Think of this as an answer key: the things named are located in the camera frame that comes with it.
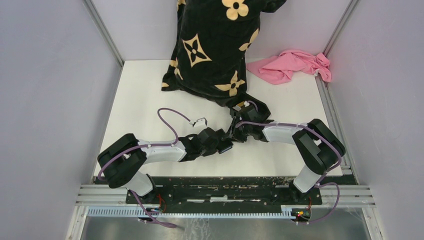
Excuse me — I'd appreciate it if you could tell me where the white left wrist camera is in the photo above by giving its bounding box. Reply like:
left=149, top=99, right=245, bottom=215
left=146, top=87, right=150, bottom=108
left=189, top=117, right=208, bottom=129

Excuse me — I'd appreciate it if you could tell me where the white slotted cable duct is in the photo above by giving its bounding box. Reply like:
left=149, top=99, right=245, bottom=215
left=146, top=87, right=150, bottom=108
left=86, top=206, right=295, bottom=220

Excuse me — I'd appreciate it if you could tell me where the black plastic bin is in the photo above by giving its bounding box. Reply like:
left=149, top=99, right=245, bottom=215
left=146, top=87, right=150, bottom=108
left=227, top=92, right=271, bottom=123

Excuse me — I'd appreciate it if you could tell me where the black floral blanket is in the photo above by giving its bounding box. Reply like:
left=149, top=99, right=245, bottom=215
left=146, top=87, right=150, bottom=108
left=161, top=0, right=284, bottom=106

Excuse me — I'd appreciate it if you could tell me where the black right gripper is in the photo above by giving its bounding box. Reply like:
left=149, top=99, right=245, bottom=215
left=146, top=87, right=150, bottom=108
left=223, top=116, right=252, bottom=144

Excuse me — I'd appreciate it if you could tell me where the pink cloth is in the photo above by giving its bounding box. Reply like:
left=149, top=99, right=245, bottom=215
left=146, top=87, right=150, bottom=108
left=246, top=49, right=333, bottom=85

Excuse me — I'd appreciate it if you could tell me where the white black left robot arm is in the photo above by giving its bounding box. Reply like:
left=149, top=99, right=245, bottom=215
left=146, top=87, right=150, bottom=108
left=97, top=127, right=233, bottom=204

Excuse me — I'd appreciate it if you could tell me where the stack of cards in bin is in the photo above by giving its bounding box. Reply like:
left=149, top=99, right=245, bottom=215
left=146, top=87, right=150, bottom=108
left=232, top=101, right=246, bottom=112

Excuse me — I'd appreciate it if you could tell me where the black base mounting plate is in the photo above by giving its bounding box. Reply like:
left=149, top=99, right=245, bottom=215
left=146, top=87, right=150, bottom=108
left=140, top=176, right=323, bottom=214

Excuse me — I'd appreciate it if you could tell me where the black leather card holder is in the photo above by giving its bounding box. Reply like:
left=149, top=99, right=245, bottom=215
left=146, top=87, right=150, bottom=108
left=216, top=138, right=233, bottom=154

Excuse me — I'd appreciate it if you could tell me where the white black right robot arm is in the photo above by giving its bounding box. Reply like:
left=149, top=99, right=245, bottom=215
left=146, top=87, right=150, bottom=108
left=224, top=102, right=346, bottom=204

